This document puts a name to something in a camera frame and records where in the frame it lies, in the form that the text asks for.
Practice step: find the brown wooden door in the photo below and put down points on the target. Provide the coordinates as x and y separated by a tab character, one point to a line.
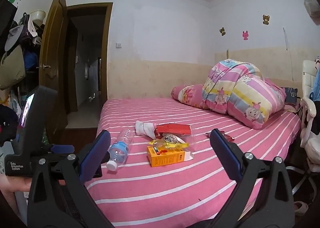
51	65

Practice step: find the person's left hand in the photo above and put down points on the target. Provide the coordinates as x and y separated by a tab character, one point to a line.
10	185

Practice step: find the clear plastic water bottle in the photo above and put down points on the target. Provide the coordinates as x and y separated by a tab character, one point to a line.
119	150

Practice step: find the white light switch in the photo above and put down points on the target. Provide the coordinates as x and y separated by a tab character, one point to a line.
119	45

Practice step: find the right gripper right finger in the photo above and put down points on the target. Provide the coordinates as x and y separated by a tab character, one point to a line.
262	196

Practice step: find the colourful folded quilt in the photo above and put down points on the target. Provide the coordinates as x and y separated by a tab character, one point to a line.
239	89

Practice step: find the pink striped bed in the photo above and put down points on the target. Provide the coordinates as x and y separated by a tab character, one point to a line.
178	195

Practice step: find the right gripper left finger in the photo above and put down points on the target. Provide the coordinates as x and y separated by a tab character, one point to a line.
58	196

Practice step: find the brown bear wall sticker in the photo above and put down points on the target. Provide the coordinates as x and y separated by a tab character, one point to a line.
266	19

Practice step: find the pink rabbit wall sticker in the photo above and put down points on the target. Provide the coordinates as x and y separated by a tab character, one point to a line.
245	35

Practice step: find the small bear wall sticker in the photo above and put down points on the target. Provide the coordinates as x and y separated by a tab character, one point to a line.
222	31

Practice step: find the olive green bag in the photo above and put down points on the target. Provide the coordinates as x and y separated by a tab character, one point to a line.
12	68

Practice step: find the white pink mesh cloth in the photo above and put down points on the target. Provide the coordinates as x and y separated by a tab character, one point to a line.
145	128

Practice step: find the orange carton box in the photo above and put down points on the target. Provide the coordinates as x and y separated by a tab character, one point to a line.
163	157

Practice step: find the yellow snack wrapper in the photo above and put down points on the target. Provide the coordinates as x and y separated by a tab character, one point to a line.
169	141

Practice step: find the pink floral pillow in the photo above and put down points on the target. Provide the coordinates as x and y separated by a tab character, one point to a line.
189	95

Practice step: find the red paper envelope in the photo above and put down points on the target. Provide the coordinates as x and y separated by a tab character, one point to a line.
172	128

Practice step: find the dark red snack packet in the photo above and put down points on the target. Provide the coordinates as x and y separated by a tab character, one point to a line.
228	137

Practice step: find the white office chair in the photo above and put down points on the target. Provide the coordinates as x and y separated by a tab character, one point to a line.
309	135

